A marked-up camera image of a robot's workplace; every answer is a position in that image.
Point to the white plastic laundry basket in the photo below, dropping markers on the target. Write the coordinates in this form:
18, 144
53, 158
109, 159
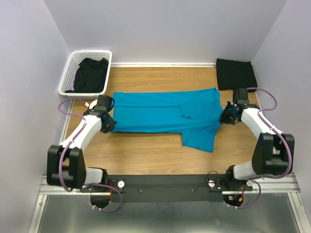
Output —
71, 67

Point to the aluminium frame rail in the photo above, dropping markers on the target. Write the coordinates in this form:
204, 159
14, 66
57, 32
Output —
110, 199

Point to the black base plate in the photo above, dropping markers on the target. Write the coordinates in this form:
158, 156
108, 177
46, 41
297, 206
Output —
176, 188

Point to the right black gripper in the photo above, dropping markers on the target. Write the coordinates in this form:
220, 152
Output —
223, 117

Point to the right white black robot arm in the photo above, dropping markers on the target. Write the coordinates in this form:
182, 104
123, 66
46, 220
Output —
273, 155

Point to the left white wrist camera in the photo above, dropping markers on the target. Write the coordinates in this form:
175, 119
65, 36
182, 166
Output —
90, 105

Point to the folded black t-shirt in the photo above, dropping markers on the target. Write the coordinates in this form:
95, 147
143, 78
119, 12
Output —
234, 74

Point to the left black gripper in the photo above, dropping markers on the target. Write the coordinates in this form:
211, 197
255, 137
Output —
111, 126

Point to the blue t-shirt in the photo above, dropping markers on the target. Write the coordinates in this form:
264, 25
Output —
193, 114

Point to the black t-shirt in basket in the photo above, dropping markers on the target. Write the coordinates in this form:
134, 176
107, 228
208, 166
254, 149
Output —
90, 76

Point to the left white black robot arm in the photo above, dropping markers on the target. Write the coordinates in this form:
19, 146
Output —
65, 162

